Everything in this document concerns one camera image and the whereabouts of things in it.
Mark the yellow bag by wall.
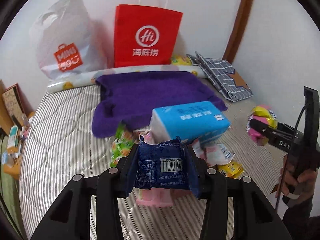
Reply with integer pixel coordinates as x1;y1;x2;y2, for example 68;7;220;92
171;55;193;66

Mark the white Miniso plastic bag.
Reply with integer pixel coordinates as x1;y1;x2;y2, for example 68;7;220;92
29;0;107;80

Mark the brown framed picture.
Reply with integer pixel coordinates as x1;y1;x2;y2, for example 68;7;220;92
2;83;25;126

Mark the red paper shopping bag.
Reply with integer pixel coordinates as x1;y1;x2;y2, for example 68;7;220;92
114;0;183;68

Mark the blue tissue pack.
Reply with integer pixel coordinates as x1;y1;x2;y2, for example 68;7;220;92
149;101;231;144

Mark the green bed sheet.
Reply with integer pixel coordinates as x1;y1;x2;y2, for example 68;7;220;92
0;134;26;240

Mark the brown door frame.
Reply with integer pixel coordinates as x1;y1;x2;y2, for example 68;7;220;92
222;0;253;63

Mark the person's right hand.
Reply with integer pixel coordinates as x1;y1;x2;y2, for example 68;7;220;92
276;154;318;205

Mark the pink white snack packet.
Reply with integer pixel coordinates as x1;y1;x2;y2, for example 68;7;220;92
191;139;235;167

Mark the striped bed mattress cover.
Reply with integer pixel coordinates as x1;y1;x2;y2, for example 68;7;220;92
19;86;283;239

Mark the pink yellow snack packet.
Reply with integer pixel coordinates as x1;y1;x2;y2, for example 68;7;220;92
246;105;278;146

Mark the green snack packet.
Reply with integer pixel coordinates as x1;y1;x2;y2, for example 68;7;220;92
110;122;137;167

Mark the blue snack packet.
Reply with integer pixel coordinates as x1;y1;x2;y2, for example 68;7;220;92
125;135;201;199

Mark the grey checked folded fabric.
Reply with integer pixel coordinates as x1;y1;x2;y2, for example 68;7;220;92
187;52;253;102

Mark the purple towel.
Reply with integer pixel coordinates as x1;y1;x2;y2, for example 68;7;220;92
92;71;227;138

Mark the wooden bedside table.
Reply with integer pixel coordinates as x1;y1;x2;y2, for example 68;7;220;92
1;112;35;180

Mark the wooden headboard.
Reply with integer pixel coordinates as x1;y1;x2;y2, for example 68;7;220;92
0;80;14;135

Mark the pink snack packet front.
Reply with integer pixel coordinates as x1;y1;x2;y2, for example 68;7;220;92
136;187;173;207

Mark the rolled fruit print mat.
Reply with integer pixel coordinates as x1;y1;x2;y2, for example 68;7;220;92
47;64;207;93

